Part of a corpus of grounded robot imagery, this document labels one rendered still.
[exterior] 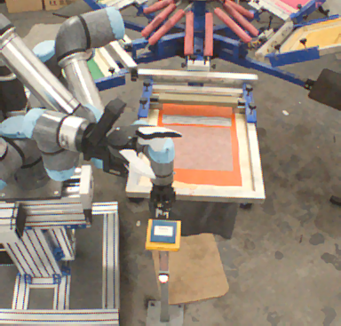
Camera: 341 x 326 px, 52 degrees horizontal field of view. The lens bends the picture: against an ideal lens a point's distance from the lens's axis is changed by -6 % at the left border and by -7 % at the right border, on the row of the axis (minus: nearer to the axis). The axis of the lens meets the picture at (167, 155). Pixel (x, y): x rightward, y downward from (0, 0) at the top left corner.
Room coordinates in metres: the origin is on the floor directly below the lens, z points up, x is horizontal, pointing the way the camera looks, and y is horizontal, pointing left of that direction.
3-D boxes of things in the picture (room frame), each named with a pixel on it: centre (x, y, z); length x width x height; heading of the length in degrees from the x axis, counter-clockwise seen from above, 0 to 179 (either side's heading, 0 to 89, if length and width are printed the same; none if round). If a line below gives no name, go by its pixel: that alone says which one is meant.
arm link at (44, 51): (1.36, 0.51, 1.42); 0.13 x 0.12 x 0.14; 121
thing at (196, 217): (1.08, -0.12, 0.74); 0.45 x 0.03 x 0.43; 86
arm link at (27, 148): (0.85, 0.47, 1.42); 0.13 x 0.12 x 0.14; 159
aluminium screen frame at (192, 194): (1.38, -0.14, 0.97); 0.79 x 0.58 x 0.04; 176
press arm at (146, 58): (2.16, 0.34, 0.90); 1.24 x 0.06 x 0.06; 116
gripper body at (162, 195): (0.79, 0.02, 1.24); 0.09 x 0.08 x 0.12; 176
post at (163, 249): (0.82, 0.02, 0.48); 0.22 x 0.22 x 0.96; 86
